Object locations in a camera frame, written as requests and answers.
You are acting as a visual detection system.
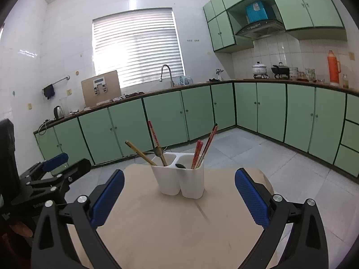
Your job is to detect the green lower kitchen cabinets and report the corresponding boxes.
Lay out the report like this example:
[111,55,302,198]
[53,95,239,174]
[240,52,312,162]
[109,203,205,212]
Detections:
[33,80,359,178]

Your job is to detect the white window blind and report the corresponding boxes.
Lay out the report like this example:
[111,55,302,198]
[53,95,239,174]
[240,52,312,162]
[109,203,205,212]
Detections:
[92,8,186,89]

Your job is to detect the orange thermos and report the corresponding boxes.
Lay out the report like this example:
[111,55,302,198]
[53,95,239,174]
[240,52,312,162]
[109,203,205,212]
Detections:
[327,50,342,87]

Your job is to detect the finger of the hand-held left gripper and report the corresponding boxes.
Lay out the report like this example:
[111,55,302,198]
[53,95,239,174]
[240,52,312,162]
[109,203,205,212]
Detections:
[26,158,91,191]
[19,153,68,178]

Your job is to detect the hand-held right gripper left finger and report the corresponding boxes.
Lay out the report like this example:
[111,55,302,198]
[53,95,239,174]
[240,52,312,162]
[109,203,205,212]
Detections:
[31,169,125,269]

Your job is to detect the green upper kitchen cabinets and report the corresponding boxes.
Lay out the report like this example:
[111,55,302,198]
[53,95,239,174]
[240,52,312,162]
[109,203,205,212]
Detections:
[202,0,348,53]

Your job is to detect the green kitchen cabinets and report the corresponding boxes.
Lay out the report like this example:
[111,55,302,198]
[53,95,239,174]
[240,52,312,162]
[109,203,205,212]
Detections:
[33,80,359,178]
[202,0,348,53]

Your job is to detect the white cooking pot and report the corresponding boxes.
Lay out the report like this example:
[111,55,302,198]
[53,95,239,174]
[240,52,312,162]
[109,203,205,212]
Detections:
[252,61,267,76]

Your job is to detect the black chopstick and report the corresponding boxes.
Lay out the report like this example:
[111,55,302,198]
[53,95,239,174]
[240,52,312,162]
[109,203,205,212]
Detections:
[196,124,216,166]

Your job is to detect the blue box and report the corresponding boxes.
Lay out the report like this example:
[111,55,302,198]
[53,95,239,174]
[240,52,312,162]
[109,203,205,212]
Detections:
[245,1,274,23]

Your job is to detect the metal towel rail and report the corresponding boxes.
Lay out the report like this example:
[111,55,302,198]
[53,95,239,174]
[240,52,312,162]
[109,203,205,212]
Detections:
[42,76,70,91]

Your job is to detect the steel kitchen faucet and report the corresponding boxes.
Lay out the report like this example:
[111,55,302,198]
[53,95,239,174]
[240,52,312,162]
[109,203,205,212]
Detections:
[160,64,175,88]

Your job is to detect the metal spoon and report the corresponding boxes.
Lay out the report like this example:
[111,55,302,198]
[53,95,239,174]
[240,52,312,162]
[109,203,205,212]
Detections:
[153,146,166,166]

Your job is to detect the person's left hand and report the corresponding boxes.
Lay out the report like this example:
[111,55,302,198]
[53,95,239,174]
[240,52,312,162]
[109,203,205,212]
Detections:
[10,220,33,237]

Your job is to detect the black wok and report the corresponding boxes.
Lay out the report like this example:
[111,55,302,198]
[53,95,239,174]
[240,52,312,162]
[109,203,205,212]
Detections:
[271,62,290,77]

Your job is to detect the white two-compartment utensil holder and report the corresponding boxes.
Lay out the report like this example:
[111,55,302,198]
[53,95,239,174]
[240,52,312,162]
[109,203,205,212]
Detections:
[151,153,205,199]

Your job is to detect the black range hood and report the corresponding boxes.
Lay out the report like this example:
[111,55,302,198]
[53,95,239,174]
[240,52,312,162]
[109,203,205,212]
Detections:
[234,19,286,40]

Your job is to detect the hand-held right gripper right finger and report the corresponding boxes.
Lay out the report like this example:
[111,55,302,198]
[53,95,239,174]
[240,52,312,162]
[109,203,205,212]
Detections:
[234,168,329,269]

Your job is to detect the power cable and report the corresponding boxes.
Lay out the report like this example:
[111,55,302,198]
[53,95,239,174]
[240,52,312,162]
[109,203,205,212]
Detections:
[38,119,55,133]

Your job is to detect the dark towel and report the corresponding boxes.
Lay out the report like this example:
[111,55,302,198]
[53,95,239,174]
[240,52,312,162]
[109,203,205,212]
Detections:
[43,85,56,100]

